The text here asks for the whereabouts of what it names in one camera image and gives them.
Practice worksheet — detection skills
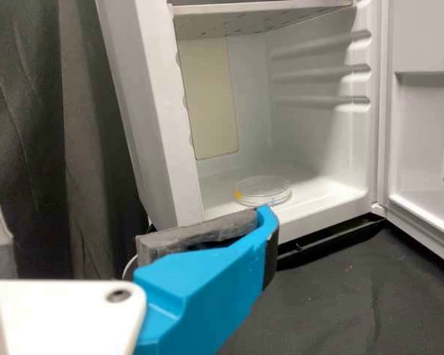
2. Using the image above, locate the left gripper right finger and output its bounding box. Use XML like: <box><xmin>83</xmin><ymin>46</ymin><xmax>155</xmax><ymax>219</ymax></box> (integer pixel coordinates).
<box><xmin>132</xmin><ymin>204</ymin><xmax>281</xmax><ymax>355</ymax></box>

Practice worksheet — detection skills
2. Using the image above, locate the petri dish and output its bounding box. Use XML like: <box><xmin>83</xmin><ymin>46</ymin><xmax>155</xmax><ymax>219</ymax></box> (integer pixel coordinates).
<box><xmin>233</xmin><ymin>175</ymin><xmax>294</xmax><ymax>208</ymax></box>

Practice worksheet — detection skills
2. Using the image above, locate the white incubator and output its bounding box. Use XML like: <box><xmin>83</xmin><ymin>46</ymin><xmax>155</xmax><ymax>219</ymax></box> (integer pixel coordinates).
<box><xmin>95</xmin><ymin>0</ymin><xmax>390</xmax><ymax>260</ymax></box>

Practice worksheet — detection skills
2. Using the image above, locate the white cable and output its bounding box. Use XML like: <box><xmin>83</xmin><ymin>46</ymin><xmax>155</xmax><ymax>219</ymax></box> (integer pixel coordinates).
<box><xmin>121</xmin><ymin>254</ymin><xmax>138</xmax><ymax>280</ymax></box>

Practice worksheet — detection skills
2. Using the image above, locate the incubator door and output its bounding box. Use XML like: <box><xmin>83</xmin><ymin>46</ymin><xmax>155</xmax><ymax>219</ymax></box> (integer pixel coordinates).
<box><xmin>376</xmin><ymin>0</ymin><xmax>444</xmax><ymax>271</ymax></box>

